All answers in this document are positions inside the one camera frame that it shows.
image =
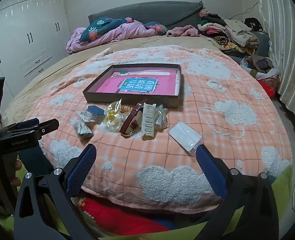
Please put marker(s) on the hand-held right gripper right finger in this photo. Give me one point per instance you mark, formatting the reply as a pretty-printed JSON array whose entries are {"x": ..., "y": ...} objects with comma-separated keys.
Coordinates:
[{"x": 210, "y": 170}]

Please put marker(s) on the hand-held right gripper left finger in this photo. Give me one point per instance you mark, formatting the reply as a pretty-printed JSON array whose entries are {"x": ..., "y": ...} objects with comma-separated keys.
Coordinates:
[{"x": 83, "y": 167}]

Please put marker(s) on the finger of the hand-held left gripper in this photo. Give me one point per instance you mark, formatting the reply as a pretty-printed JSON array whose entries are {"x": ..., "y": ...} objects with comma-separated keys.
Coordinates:
[
  {"x": 47, "y": 128},
  {"x": 25, "y": 124}
]

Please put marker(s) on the blue jewelry box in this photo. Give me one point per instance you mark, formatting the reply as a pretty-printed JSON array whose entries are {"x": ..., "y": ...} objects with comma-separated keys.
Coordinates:
[{"x": 95, "y": 111}]

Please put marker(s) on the shallow cardboard box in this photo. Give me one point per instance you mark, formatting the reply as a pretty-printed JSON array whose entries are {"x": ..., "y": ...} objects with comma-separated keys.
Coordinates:
[{"x": 100, "y": 96}]

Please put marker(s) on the cream hair claw clip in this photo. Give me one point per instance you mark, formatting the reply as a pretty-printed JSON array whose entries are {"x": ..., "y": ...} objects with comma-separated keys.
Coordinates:
[{"x": 148, "y": 120}]

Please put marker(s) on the person's left hand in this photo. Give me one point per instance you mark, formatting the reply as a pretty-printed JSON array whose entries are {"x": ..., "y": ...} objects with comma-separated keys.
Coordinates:
[{"x": 17, "y": 166}]

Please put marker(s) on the dark bow packet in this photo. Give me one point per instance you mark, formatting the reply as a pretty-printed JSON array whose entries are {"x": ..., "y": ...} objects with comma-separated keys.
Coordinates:
[{"x": 83, "y": 128}]

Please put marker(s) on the orange plaid fleece blanket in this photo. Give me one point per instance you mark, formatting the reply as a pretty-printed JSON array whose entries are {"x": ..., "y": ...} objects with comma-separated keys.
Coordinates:
[{"x": 162, "y": 155}]

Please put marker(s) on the tan bed sheet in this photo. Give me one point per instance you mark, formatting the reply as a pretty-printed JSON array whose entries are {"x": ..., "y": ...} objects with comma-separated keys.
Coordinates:
[{"x": 50, "y": 72}]

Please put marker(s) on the yellow trinket clear bag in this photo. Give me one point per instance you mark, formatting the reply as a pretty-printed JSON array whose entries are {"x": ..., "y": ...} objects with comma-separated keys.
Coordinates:
[{"x": 111, "y": 116}]

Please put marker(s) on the red cloth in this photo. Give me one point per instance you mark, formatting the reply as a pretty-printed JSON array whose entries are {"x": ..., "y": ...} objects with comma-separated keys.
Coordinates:
[{"x": 117, "y": 217}]

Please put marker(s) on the small clear packet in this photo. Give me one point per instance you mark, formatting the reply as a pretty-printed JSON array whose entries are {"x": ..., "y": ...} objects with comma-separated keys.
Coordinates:
[{"x": 162, "y": 116}]

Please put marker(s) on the yellow-green cloth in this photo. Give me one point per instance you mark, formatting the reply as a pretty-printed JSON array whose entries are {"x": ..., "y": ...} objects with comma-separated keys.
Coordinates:
[{"x": 283, "y": 187}]

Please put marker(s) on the pink book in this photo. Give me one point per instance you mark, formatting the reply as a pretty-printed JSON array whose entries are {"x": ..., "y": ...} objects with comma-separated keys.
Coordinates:
[{"x": 112, "y": 86}]

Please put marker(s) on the white wardrobe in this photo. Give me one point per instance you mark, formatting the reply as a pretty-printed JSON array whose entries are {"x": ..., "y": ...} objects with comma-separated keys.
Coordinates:
[{"x": 25, "y": 17}]

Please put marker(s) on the red bag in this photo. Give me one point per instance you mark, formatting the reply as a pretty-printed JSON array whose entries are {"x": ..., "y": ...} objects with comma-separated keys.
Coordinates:
[{"x": 267, "y": 87}]

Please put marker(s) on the dark floral pillow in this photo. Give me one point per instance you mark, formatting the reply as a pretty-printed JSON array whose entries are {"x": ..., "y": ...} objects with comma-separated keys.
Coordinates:
[{"x": 95, "y": 28}]

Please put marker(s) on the heap of dark clothes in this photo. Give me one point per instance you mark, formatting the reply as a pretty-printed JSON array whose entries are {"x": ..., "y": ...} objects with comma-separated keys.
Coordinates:
[{"x": 258, "y": 65}]

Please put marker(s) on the pink duvet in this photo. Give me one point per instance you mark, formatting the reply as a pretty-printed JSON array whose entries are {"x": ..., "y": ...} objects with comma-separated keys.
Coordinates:
[{"x": 117, "y": 32}]

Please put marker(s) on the pile of clothes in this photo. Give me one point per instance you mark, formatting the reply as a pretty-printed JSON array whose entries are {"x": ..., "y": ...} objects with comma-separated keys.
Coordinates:
[{"x": 237, "y": 32}]

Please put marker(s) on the pink fuzzy garment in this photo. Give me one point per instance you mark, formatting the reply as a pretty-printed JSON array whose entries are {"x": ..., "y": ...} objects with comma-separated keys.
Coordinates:
[{"x": 185, "y": 31}]

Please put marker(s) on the cream curtain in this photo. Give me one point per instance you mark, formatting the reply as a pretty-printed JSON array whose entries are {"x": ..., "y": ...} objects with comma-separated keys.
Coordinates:
[{"x": 287, "y": 42}]

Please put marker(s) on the black garment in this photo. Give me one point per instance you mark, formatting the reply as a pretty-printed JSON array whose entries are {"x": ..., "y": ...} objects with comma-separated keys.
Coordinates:
[{"x": 252, "y": 23}]

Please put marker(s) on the grey headboard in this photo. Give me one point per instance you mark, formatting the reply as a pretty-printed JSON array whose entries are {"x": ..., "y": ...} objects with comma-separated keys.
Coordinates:
[{"x": 150, "y": 12}]

